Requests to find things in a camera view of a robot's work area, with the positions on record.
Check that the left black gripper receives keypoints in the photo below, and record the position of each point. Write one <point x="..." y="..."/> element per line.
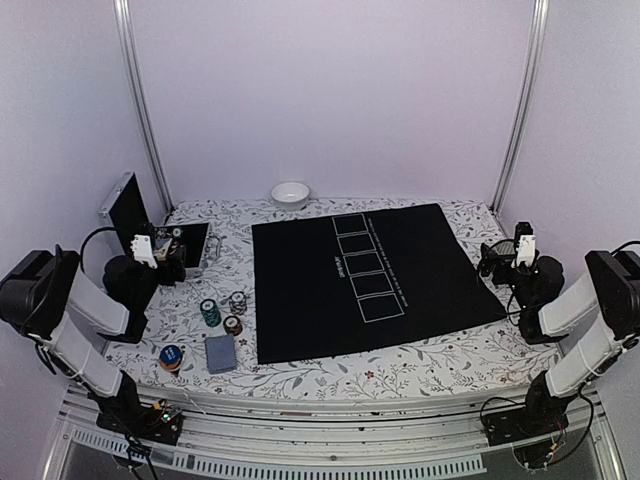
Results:
<point x="178" y="258"/>

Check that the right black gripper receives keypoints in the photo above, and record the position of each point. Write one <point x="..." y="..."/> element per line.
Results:
<point x="504" y="261"/>

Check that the blue small blind button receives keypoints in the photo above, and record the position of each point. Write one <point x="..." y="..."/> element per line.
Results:
<point x="171" y="358"/>

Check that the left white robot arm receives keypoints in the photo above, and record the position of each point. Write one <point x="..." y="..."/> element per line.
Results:
<point x="49" y="299"/>

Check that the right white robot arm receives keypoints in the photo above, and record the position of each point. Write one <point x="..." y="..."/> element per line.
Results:
<point x="549" y="310"/>

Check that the silver poker chip case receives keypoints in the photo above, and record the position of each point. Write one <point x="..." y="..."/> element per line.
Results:
<point x="125" y="210"/>

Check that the green poker chip stack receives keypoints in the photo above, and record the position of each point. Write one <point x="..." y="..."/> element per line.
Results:
<point x="210" y="313"/>

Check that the white poker chip stack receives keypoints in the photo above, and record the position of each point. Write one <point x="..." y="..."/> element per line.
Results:
<point x="238" y="303"/>

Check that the red poker chip stack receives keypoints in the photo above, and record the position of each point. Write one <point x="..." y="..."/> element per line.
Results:
<point x="233" y="325"/>

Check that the blue card deck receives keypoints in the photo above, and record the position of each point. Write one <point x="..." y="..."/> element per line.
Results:
<point x="220" y="354"/>

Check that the white ceramic bowl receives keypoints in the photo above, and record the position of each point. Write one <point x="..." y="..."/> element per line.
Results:
<point x="290" y="196"/>

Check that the black poker mat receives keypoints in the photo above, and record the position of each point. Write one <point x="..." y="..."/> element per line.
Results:
<point x="351" y="283"/>

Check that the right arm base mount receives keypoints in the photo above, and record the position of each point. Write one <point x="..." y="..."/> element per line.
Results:
<point x="532" y="418"/>

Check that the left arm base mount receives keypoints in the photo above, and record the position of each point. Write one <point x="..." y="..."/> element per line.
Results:
<point x="161" y="423"/>

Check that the right aluminium frame post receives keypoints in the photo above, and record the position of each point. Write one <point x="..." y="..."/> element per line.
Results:
<point x="532" y="62"/>

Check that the aluminium frame post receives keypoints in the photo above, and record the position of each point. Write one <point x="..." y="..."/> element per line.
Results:
<point x="124" y="25"/>
<point x="532" y="62"/>

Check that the left aluminium frame post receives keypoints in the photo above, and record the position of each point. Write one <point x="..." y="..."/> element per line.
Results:
<point x="124" y="25"/>

